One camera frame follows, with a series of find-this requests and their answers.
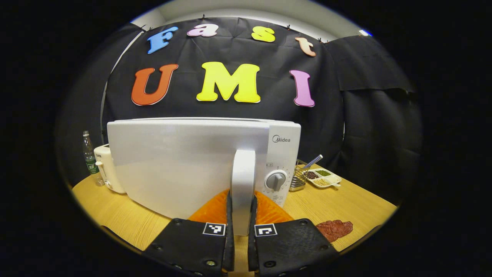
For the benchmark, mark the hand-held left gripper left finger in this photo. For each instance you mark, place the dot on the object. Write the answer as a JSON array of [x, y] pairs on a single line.
[[192, 246]]

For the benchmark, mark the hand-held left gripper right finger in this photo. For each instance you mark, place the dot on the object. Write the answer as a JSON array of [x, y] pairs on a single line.
[[292, 246]]

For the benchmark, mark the brown meat piece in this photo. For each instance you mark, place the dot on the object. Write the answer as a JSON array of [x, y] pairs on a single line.
[[334, 229]]

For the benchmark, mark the white microwave oven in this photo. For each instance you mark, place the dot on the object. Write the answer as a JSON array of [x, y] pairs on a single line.
[[173, 161]]

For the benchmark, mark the white divided grain dish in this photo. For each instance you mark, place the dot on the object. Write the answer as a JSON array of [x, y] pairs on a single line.
[[324, 179]]

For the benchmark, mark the white toaster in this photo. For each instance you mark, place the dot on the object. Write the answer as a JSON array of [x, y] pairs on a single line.
[[107, 169]]

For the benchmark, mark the clear bottle green label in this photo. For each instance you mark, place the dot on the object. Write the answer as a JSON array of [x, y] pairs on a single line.
[[91, 161]]

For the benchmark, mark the small ceiling light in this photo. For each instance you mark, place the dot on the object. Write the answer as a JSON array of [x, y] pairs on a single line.
[[365, 33]]

